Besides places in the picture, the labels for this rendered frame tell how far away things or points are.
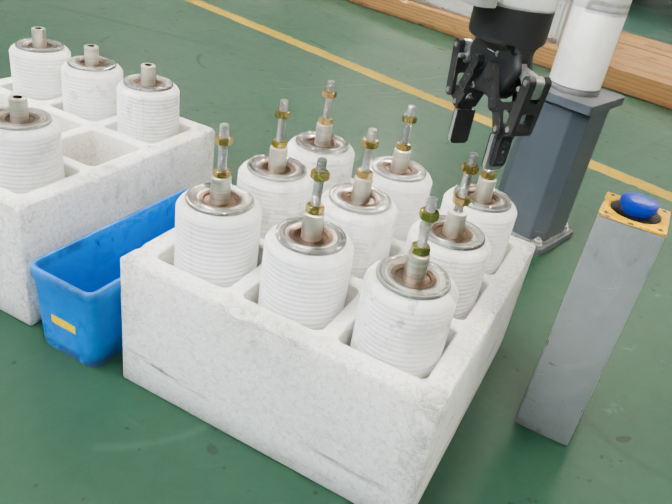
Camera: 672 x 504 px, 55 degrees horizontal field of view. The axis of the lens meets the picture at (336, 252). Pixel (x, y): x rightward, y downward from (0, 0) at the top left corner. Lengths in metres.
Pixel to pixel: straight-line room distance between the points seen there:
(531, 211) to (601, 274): 0.54
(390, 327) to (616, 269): 0.27
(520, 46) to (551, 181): 0.65
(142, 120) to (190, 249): 0.38
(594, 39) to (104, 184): 0.82
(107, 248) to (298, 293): 0.37
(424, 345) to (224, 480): 0.27
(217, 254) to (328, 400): 0.20
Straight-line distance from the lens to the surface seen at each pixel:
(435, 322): 0.63
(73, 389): 0.87
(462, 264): 0.72
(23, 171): 0.92
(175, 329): 0.76
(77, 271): 0.93
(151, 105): 1.05
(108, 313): 0.85
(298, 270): 0.65
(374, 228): 0.75
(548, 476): 0.87
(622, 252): 0.76
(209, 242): 0.71
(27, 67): 1.22
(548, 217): 1.31
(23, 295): 0.94
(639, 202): 0.77
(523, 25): 0.64
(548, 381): 0.86
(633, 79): 2.73
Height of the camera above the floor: 0.59
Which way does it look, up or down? 31 degrees down
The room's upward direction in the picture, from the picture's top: 10 degrees clockwise
